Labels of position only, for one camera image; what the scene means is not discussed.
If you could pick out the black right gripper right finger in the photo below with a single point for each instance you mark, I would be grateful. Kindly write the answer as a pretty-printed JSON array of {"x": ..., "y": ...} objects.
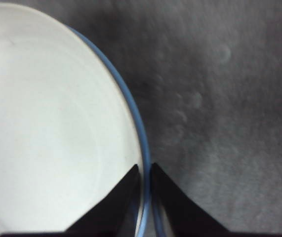
[{"x": 175, "y": 212}]

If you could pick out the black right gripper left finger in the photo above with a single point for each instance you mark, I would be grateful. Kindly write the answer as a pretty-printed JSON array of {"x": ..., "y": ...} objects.
[{"x": 116, "y": 212}]

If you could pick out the blue round plate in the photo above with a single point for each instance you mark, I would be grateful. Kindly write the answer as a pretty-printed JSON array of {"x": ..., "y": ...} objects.
[{"x": 146, "y": 158}]

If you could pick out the white round plate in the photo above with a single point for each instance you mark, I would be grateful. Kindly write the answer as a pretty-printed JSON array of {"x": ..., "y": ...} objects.
[{"x": 44, "y": 111}]

